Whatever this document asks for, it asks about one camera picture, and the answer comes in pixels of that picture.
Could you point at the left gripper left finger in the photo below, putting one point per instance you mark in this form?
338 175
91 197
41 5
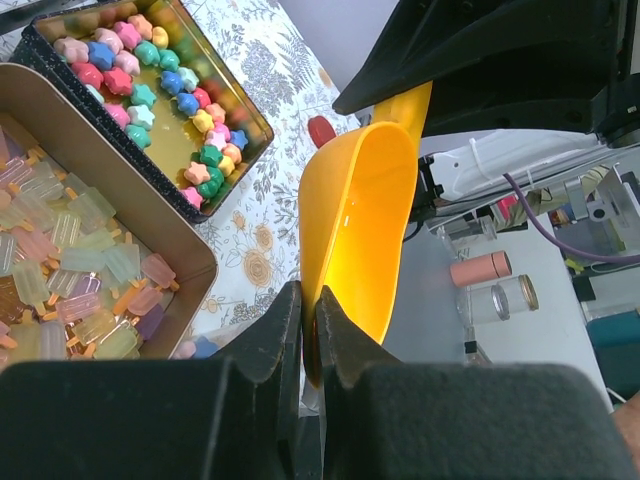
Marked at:
230 416

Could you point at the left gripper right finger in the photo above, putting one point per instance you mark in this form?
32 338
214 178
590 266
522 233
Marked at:
386 419

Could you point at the clear glass jar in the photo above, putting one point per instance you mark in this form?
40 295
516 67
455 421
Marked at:
204 346

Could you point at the red jar lid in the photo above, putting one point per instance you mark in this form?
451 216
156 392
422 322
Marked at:
320 130

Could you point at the empty glass jar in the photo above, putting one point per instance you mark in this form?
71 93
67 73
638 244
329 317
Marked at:
500 301

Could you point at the star candy tin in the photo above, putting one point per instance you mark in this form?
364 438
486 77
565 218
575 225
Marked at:
144 74

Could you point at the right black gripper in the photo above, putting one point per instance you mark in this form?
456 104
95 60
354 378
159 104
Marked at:
550 65

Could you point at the pink cylinder container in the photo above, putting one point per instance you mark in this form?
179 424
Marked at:
481 269

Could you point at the popsicle candy tin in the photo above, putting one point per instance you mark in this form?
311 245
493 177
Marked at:
95 264

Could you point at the yellow plastic scoop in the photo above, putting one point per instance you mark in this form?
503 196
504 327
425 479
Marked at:
354 200

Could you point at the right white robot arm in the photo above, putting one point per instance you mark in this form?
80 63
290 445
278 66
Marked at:
480 165

